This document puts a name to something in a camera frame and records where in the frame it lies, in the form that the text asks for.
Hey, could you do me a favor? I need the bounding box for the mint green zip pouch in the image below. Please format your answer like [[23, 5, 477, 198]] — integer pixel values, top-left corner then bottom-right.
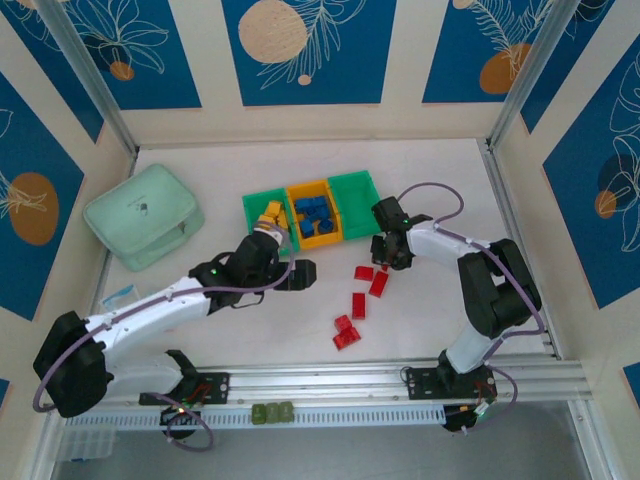
[[82, 163, 207, 274]]

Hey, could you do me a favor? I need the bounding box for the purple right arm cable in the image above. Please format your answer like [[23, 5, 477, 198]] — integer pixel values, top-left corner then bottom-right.
[[397, 181, 546, 437]]

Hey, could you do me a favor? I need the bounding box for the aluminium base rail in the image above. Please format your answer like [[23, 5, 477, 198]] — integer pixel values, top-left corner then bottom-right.
[[43, 357, 587, 417]]

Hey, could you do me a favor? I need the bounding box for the blue floral wall panel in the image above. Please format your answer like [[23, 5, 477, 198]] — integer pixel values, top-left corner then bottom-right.
[[221, 0, 399, 107], [421, 0, 559, 105], [62, 0, 203, 112]]

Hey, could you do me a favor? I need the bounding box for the aluminium frame post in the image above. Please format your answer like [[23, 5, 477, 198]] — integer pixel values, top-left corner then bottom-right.
[[35, 0, 140, 154], [487, 0, 576, 150]]

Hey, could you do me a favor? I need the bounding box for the white slotted cable duct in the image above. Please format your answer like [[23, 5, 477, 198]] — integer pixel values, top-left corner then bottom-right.
[[63, 403, 447, 432]]

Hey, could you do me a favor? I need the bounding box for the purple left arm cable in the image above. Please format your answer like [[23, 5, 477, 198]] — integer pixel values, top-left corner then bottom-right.
[[32, 223, 297, 452]]

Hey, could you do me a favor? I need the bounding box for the aluminium side rail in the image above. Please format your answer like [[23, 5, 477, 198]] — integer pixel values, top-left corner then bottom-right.
[[477, 138, 564, 360]]

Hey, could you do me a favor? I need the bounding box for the yellow plastic bin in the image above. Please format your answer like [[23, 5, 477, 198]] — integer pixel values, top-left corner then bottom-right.
[[285, 178, 347, 252]]

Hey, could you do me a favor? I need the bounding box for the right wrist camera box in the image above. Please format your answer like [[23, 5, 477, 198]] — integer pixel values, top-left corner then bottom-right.
[[371, 196, 407, 232]]

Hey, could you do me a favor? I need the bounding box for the clear plastic bag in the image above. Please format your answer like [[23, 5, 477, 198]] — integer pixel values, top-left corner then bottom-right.
[[101, 284, 139, 314]]

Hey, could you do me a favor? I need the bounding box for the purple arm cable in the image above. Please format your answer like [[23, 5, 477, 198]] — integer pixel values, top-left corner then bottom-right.
[[32, 223, 297, 452], [397, 181, 546, 437]]

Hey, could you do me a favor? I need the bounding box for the green plastic bin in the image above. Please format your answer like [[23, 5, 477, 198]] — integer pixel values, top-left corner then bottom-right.
[[327, 170, 382, 242], [241, 189, 302, 252]]

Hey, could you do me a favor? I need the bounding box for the clear plastic organizer box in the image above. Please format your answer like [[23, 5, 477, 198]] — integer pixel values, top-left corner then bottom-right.
[[53, 427, 117, 464]]

